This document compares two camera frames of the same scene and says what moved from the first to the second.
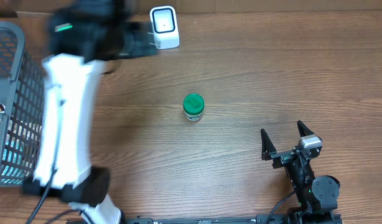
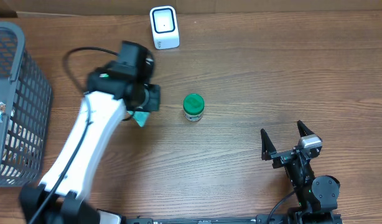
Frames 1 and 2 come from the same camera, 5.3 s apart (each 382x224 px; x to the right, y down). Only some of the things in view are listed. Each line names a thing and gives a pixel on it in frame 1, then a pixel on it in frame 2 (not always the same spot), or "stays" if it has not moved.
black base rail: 260,219 stays
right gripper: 282,157 stays
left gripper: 141,43 to 154,98
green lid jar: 193,105 stays
